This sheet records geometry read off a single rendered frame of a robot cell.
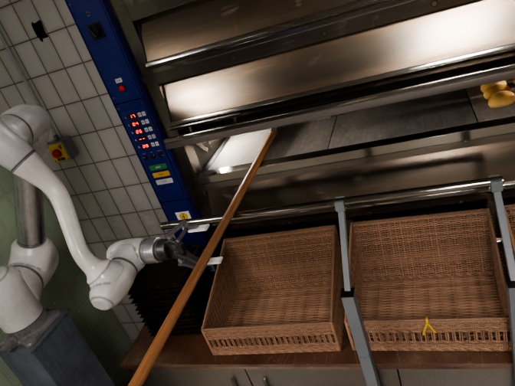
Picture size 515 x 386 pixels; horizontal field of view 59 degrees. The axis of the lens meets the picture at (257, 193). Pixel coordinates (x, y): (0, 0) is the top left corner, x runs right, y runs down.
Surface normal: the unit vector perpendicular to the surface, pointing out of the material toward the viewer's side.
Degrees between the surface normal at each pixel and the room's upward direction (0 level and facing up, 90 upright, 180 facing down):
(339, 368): 90
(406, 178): 70
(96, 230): 90
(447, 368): 90
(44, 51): 90
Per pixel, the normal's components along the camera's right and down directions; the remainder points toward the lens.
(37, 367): -0.30, 0.51
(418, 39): -0.33, 0.19
